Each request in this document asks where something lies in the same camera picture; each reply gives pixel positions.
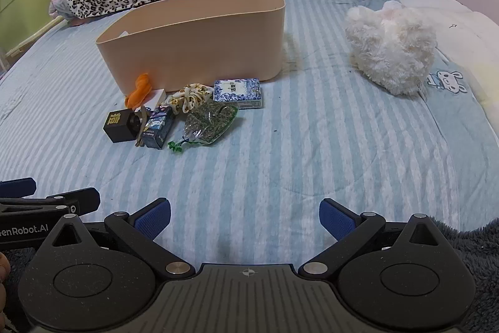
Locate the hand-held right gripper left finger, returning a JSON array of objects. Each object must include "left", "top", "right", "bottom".
[{"left": 49, "top": 198, "right": 195, "bottom": 282}]

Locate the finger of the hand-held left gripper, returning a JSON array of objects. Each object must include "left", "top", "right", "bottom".
[
  {"left": 0, "top": 187, "right": 101, "bottom": 218},
  {"left": 0, "top": 179, "right": 37, "bottom": 198}
]

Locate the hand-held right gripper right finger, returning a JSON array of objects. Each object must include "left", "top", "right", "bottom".
[{"left": 297, "top": 198, "right": 450, "bottom": 282}]

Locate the person's left hand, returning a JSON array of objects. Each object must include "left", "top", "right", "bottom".
[{"left": 0, "top": 252, "right": 12, "bottom": 320}]

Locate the black box with gold print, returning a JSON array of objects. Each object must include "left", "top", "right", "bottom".
[{"left": 103, "top": 108, "right": 143, "bottom": 144}]

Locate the blue striped bed sheet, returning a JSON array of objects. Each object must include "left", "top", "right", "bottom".
[{"left": 0, "top": 0, "right": 499, "bottom": 272}]

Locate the small blue carton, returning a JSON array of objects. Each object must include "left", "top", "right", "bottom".
[{"left": 140, "top": 105, "right": 175, "bottom": 150}]

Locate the clear bag of dried herbs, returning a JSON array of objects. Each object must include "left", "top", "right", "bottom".
[{"left": 168, "top": 101, "right": 240, "bottom": 154}]

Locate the small white box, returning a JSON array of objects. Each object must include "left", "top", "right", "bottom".
[{"left": 134, "top": 88, "right": 168, "bottom": 111}]

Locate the orange cloth piece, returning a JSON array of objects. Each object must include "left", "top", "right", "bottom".
[{"left": 125, "top": 72, "right": 153, "bottom": 110}]

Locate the yellow patterned cloth scrunchie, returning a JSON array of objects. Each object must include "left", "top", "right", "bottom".
[{"left": 165, "top": 82, "right": 215, "bottom": 115}]

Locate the grey fluffy blanket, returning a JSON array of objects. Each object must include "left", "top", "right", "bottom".
[{"left": 432, "top": 218, "right": 499, "bottom": 333}]

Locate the blue and white patterned box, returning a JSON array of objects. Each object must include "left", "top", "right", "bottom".
[{"left": 212, "top": 77, "right": 264, "bottom": 110}]

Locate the beige plastic storage bin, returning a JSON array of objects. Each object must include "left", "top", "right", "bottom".
[{"left": 95, "top": 0, "right": 288, "bottom": 94}]

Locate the white plush toy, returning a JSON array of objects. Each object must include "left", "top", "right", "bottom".
[{"left": 345, "top": 0, "right": 438, "bottom": 97}]

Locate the pink cloth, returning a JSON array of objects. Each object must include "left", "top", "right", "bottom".
[{"left": 48, "top": 0, "right": 73, "bottom": 20}]

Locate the white quilt with rabbit print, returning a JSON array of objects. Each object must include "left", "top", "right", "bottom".
[{"left": 384, "top": 0, "right": 499, "bottom": 170}]

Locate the tan strap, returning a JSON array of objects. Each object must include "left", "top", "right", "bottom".
[{"left": 134, "top": 105, "right": 152, "bottom": 147}]

